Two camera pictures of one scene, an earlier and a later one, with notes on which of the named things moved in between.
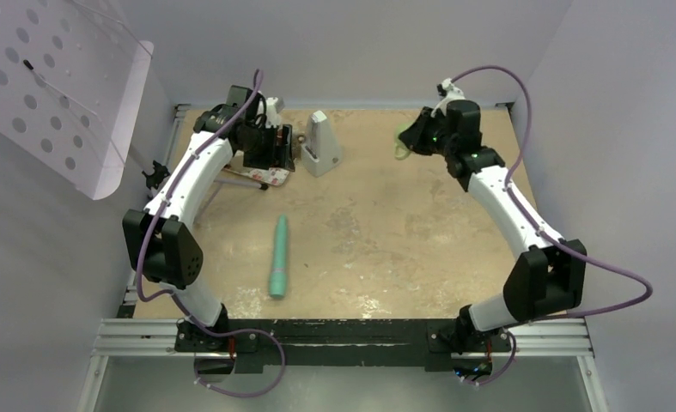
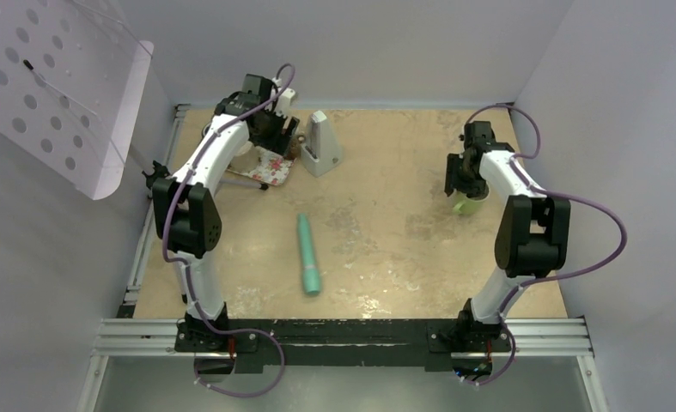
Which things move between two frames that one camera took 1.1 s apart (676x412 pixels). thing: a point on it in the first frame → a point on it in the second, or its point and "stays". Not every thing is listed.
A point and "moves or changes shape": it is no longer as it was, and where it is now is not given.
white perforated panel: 61,81 stays
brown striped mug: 279,134 moves or changes shape
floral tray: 271,176 stays
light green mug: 401,150 → 469,206
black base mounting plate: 409,344 stays
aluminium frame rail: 561,340 stays
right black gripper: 415,137 → 453,180
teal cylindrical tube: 278,277 → 310,271
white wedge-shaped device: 319,154 stays
